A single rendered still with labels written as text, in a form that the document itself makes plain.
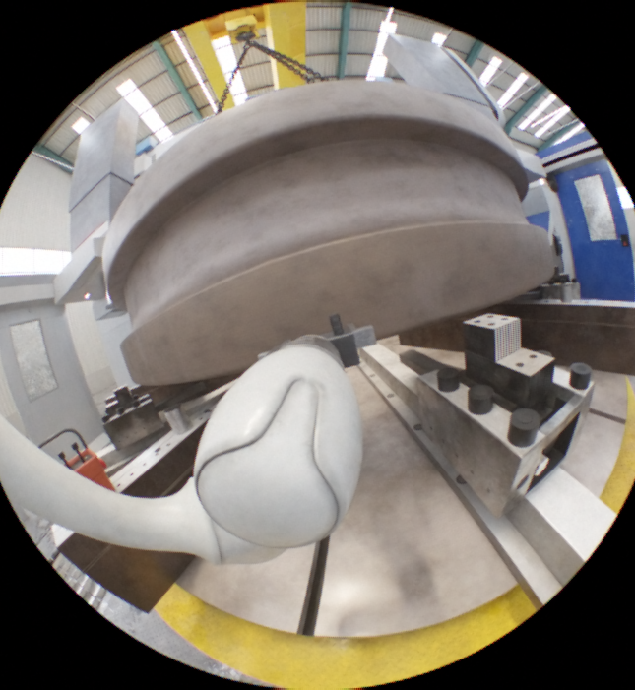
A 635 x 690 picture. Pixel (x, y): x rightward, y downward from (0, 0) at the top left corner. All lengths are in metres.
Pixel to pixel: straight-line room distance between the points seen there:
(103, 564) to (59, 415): 3.16
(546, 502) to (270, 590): 0.75
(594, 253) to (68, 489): 4.88
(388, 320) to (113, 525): 0.61
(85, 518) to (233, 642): 0.99
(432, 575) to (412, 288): 0.76
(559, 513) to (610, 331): 1.14
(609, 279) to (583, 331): 3.10
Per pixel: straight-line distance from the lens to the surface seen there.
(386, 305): 0.58
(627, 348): 1.67
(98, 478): 0.74
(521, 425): 0.45
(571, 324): 1.59
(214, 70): 11.97
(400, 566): 0.72
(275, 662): 1.08
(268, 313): 0.59
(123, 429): 1.81
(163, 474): 0.81
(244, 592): 0.82
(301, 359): 0.16
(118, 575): 0.87
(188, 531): 0.24
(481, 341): 0.61
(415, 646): 1.00
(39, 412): 3.75
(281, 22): 11.37
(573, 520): 0.69
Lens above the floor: 1.00
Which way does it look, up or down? 12 degrees down
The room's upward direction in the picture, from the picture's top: 16 degrees counter-clockwise
